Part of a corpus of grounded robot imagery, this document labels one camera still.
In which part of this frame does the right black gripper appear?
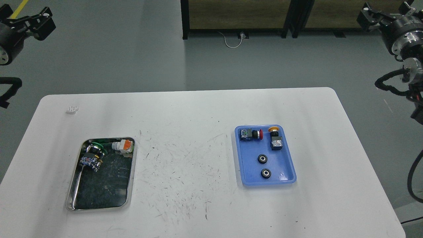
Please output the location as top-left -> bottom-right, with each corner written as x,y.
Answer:
357,1 -> 423,55

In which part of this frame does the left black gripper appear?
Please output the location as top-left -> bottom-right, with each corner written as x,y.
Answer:
0,4 -> 56,66

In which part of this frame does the black gear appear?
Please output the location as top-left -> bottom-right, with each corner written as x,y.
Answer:
260,168 -> 271,179
258,154 -> 268,164

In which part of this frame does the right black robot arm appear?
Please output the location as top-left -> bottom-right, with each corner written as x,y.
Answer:
357,0 -> 423,124

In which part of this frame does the silver metal tray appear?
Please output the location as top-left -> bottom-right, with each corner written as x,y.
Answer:
65,137 -> 136,211

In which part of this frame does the blue plastic tray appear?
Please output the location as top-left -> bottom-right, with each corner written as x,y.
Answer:
234,125 -> 297,186

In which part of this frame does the right wooden cabinet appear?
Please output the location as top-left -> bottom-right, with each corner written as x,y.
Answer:
291,0 -> 423,39

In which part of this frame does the wooden cabinet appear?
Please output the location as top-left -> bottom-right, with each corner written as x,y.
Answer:
180,0 -> 299,40
291,0 -> 423,39

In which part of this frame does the small white plastic piece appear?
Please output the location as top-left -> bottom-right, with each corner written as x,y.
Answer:
65,106 -> 79,114

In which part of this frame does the left wooden cabinet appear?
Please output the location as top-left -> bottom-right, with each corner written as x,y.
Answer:
180,0 -> 299,40

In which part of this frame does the black cable left side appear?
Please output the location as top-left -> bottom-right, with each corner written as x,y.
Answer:
0,77 -> 23,109

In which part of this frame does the black cable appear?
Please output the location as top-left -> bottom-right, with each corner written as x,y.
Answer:
407,155 -> 423,204
0,77 -> 23,109

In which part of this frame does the white cable on floor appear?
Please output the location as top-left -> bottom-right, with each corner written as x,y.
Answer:
217,31 -> 248,49

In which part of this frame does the green push button switch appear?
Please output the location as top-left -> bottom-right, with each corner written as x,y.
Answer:
78,142 -> 107,172

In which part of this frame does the orange white switch module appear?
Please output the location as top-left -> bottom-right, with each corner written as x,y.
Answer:
111,139 -> 134,158

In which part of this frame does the yellow push button switch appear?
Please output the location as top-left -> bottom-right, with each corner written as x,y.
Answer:
268,126 -> 283,150

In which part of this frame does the black cable right side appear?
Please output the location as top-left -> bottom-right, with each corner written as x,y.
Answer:
407,155 -> 423,204

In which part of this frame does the red push button switch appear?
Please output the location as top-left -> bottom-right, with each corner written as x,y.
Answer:
239,128 -> 263,141

